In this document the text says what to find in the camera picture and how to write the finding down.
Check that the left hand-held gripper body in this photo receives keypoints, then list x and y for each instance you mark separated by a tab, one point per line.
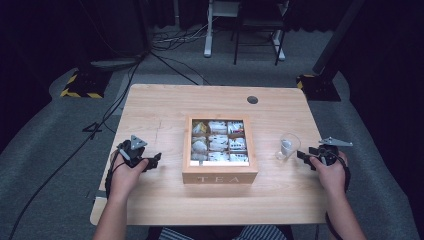
133	151

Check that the person's striped clothing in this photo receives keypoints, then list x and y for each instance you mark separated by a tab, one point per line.
260	233

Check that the set of assorted tea bags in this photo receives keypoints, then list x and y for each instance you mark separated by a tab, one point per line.
218	141

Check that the person's left hand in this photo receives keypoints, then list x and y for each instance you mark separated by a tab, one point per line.
125	180

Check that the white desk frame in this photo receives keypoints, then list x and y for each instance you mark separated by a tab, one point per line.
209	36

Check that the black chair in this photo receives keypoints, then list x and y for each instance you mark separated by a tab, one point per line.
256	23

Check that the round grey table grommet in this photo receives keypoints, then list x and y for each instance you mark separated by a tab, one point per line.
252	99

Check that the small white tea bag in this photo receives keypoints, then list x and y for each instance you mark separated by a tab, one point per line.
286	146

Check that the person's right hand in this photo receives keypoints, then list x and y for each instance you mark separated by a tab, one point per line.
333	178

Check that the black slanted stand pole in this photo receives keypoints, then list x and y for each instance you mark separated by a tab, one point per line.
340	33

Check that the hazard-striped stand base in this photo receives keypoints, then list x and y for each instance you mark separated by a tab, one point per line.
85	85
318	88

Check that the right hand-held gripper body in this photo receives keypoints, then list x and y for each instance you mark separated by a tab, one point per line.
328	153

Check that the wooden tea box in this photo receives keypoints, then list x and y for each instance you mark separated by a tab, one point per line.
220	173

